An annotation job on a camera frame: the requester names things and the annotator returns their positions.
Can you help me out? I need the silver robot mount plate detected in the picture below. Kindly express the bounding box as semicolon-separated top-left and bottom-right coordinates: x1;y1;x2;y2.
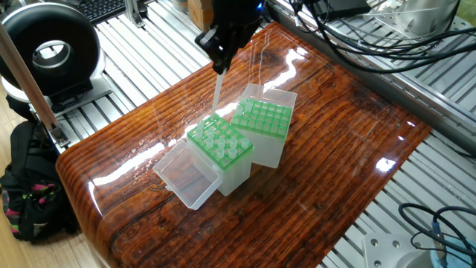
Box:
363;232;447;268

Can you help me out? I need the black backpack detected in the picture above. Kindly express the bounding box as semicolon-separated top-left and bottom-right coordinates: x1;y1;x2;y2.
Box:
0;119;81;241

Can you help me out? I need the black cable bundle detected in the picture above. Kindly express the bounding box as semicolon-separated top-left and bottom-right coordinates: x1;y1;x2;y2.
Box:
268;0;476;71

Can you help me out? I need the black ring light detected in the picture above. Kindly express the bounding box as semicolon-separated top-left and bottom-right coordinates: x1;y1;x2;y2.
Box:
0;4;101;114

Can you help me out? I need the black keyboard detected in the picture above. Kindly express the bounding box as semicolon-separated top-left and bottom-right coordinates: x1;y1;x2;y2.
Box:
74;0;129;22

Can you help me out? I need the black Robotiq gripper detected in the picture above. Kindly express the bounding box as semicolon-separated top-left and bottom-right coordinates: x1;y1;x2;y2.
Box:
195;0;264;74

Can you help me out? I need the brown cardboard box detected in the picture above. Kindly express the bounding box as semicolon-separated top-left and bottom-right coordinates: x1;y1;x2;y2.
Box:
186;0;215;29

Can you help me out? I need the black cable with connector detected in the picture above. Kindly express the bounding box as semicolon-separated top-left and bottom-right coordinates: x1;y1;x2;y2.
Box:
400;201;476;250

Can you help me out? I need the clear green-rack pipette tip box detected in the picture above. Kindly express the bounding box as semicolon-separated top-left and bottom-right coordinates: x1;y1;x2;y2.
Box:
231;83;298;169
154;114;256;211

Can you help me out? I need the brown wooden pole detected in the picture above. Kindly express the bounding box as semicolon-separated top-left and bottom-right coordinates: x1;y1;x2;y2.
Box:
0;30;66;148

